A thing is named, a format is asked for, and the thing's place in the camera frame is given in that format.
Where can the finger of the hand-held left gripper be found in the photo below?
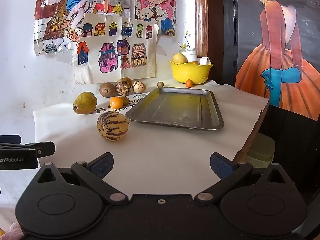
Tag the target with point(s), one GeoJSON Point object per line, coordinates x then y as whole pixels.
{"type": "Point", "coordinates": [10, 138]}
{"type": "Point", "coordinates": [42, 148]}

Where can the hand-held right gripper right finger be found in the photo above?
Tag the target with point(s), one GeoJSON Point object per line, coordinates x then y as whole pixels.
{"type": "Point", "coordinates": [220, 165]}

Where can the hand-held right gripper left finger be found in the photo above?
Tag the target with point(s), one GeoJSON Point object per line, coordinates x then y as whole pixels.
{"type": "Point", "coordinates": [102, 165]}

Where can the yellow-red mango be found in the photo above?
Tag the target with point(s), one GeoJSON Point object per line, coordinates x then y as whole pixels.
{"type": "Point", "coordinates": [85, 103]}

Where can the small orange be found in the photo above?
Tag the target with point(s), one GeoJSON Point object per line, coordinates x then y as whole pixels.
{"type": "Point", "coordinates": [116, 102]}

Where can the small olive round fruit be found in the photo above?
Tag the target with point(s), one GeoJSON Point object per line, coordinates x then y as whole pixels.
{"type": "Point", "coordinates": [126, 100]}

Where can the metal baking tray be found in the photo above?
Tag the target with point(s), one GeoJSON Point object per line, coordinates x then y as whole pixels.
{"type": "Point", "coordinates": [175, 110]}

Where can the brown kiwi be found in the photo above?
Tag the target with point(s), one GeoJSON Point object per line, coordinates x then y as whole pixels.
{"type": "Point", "coordinates": [107, 90]}

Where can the small striped melon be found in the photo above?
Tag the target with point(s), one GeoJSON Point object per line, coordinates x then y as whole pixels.
{"type": "Point", "coordinates": [127, 80]}
{"type": "Point", "coordinates": [139, 86]}
{"type": "Point", "coordinates": [122, 88]}

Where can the large striped melon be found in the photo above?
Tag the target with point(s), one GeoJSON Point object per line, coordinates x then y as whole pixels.
{"type": "Point", "coordinates": [112, 126]}

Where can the green plastic container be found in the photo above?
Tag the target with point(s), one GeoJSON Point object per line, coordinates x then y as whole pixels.
{"type": "Point", "coordinates": [260, 152]}

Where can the white printed table sheet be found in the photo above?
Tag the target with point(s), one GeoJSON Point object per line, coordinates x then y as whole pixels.
{"type": "Point", "coordinates": [162, 150]}

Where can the pink cloth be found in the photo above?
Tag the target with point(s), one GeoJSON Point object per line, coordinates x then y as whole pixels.
{"type": "Point", "coordinates": [12, 231]}

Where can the tiny orange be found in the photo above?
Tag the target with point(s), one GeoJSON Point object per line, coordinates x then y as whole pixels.
{"type": "Point", "coordinates": [189, 83]}

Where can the yellow scalloped bowl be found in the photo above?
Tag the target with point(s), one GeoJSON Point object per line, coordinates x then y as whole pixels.
{"type": "Point", "coordinates": [190, 73]}

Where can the tiny brown round fruit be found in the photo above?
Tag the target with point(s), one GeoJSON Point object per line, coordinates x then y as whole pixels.
{"type": "Point", "coordinates": [160, 84]}

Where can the houses drawing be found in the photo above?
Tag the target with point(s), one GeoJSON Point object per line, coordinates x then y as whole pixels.
{"type": "Point", "coordinates": [112, 62]}

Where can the white paper box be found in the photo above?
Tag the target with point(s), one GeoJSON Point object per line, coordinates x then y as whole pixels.
{"type": "Point", "coordinates": [205, 60]}

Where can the orange fruit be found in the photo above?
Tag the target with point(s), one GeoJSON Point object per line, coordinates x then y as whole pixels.
{"type": "Point", "coordinates": [193, 62]}

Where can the yellow round fruit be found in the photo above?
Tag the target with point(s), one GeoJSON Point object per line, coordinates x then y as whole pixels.
{"type": "Point", "coordinates": [180, 58]}

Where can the white jar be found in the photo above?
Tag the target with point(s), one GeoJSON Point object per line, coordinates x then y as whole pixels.
{"type": "Point", "coordinates": [191, 54]}

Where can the black board panel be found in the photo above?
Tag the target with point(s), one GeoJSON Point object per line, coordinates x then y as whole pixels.
{"type": "Point", "coordinates": [228, 42]}

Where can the yellow flower sprig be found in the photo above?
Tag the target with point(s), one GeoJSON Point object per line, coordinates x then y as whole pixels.
{"type": "Point", "coordinates": [184, 46]}

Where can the blue dress figure drawing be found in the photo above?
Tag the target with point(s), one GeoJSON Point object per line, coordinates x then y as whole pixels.
{"type": "Point", "coordinates": [62, 17]}

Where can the pink cartoon drawing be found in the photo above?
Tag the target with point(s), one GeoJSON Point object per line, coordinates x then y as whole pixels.
{"type": "Point", "coordinates": [155, 5]}

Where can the orange dress wall poster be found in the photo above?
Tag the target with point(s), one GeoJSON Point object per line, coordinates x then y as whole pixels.
{"type": "Point", "coordinates": [275, 55]}

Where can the wooden door frame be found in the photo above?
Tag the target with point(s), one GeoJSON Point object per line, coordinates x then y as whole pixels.
{"type": "Point", "coordinates": [201, 17]}

